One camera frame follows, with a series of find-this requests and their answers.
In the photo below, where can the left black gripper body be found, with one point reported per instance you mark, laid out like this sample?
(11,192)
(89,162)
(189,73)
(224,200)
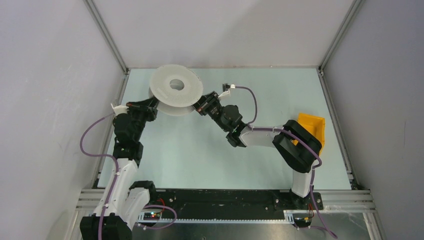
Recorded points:
(140,113)

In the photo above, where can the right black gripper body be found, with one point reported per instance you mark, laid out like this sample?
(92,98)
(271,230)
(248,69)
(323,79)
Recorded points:
(210,106)

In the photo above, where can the white cable spool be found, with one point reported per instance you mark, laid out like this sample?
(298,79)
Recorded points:
(177,88)

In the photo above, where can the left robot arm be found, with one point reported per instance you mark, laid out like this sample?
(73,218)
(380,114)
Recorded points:
(123,199)

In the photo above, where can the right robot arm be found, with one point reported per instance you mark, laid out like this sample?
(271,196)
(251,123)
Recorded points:
(299,147)

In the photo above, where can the left small circuit board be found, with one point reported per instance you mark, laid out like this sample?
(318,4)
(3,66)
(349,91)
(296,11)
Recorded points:
(151,216)

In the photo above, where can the small circuit board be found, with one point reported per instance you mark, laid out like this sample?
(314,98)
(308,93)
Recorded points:
(151,216)
(303,220)

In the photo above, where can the yellow plastic bin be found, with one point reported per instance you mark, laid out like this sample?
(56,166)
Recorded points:
(315,125)

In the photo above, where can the right small circuit board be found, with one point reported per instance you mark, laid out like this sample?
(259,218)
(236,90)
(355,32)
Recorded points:
(303,220)

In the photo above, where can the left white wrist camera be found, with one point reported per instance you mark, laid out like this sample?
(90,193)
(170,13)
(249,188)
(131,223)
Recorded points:
(119,109)

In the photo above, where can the left aluminium frame post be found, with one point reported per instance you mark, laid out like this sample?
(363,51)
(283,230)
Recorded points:
(104,31)

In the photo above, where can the aluminium frame post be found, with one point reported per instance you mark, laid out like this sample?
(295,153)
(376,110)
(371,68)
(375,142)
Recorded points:
(347,21)
(104,31)

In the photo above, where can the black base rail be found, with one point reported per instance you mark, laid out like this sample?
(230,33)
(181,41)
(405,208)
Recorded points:
(221,203)

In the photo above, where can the grey slotted cable duct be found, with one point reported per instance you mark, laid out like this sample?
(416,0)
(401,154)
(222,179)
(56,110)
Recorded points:
(288,218)

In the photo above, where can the right aluminium frame post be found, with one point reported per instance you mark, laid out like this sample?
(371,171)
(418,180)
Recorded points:
(347,21)

